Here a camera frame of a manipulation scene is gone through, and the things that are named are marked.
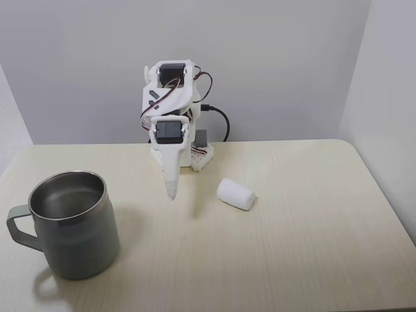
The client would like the white gauze dressing roll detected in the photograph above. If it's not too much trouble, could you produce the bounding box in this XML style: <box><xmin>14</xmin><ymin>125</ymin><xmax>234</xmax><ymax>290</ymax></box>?
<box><xmin>216</xmin><ymin>177</ymin><xmax>256</xmax><ymax>212</ymax></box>

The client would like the grey table clamp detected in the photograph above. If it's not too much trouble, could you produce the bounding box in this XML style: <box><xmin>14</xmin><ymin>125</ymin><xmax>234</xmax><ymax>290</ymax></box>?
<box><xmin>195</xmin><ymin>129</ymin><xmax>209</xmax><ymax>148</ymax></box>

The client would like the grey-green steel mug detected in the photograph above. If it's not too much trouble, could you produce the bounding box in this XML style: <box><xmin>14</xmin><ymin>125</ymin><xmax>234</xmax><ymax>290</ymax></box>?
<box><xmin>6</xmin><ymin>171</ymin><xmax>121</xmax><ymax>281</ymax></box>

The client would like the black usb power cable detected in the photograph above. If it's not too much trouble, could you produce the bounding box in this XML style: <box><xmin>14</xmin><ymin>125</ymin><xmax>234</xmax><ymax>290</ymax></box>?
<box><xmin>201</xmin><ymin>103</ymin><xmax>231</xmax><ymax>143</ymax></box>

